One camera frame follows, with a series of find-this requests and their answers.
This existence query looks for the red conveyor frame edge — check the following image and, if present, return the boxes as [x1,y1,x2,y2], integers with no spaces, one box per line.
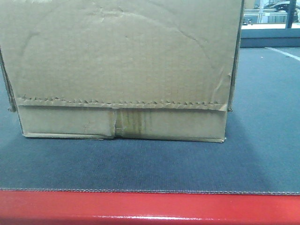
[0,191,300,225]

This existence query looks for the dark green conveyor belt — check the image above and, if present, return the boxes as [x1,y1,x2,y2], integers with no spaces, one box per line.
[0,47,300,195]

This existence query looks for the brown cardboard carton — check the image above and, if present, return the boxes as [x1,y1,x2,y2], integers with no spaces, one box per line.
[0,0,244,143]

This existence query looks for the dark vertical pole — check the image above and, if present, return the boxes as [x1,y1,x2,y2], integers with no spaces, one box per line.
[285,0,296,29]

